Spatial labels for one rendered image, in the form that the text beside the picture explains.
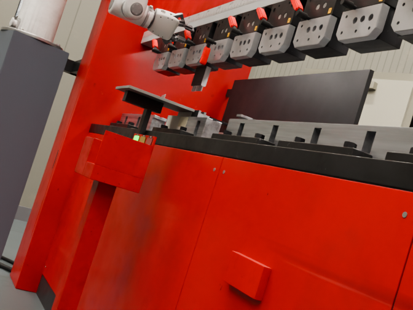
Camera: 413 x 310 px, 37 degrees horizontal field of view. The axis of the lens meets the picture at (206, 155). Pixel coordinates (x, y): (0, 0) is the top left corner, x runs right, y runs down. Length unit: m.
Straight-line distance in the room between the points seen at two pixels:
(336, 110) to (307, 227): 1.26
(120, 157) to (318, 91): 1.04
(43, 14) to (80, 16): 3.67
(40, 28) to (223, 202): 0.78
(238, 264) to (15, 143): 0.82
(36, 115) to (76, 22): 3.71
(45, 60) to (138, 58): 1.33
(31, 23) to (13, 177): 0.46
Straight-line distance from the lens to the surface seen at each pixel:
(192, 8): 2.63
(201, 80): 2.32
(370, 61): 5.75
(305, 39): 1.68
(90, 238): 1.93
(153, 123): 2.63
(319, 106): 2.53
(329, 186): 1.19
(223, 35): 2.20
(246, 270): 1.32
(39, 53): 1.88
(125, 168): 1.85
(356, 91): 2.37
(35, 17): 1.92
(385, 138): 1.30
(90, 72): 3.11
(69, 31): 5.54
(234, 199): 1.49
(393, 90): 5.42
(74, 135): 3.09
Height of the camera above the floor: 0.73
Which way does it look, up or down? 3 degrees up
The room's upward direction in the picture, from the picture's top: 18 degrees clockwise
